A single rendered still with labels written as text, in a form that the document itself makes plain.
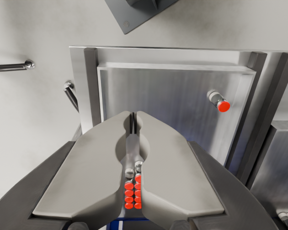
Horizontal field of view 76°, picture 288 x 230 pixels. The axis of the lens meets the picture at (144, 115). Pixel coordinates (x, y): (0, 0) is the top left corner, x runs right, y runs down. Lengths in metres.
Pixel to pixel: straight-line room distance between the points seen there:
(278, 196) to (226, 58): 0.44
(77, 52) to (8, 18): 1.08
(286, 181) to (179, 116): 0.36
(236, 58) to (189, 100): 0.11
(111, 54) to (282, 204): 0.62
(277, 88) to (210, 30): 0.92
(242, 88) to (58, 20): 1.11
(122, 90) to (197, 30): 0.97
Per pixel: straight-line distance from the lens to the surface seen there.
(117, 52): 0.34
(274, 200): 0.68
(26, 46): 1.39
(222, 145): 0.45
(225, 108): 0.35
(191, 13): 1.25
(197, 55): 0.35
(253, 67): 0.38
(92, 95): 0.34
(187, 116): 0.39
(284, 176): 0.62
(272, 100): 0.43
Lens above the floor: 1.21
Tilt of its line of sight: 61 degrees down
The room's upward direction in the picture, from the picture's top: 175 degrees clockwise
